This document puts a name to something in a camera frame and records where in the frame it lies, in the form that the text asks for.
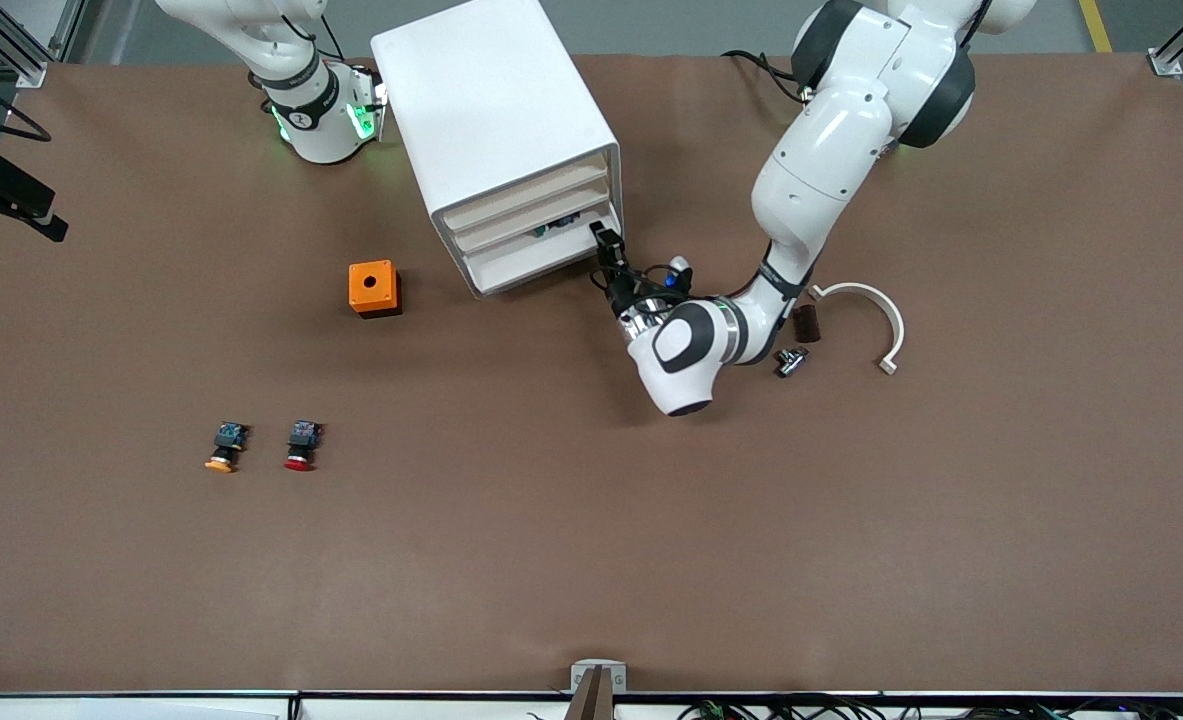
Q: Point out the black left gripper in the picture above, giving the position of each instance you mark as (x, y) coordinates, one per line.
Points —
(619, 288)

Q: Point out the green push button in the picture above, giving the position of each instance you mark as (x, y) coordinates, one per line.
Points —
(556, 226)

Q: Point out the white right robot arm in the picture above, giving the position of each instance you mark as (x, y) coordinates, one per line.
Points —
(316, 130)

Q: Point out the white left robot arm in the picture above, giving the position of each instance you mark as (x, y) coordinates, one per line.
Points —
(831, 150)

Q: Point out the white drawer cabinet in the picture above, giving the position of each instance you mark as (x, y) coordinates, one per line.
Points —
(491, 100)

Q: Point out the orange button box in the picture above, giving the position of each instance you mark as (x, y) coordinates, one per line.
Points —
(371, 285)

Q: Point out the yellow push button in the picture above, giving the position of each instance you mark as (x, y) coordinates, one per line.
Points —
(230, 437)

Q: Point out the red push button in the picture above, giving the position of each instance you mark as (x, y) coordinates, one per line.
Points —
(302, 437)

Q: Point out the small brown block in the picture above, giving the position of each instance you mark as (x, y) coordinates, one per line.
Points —
(807, 324)

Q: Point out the silver key switch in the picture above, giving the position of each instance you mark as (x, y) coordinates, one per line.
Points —
(791, 362)

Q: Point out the white curved bracket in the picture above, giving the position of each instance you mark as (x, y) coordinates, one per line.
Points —
(891, 320)

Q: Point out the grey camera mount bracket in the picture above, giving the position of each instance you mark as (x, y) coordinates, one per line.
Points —
(598, 690)

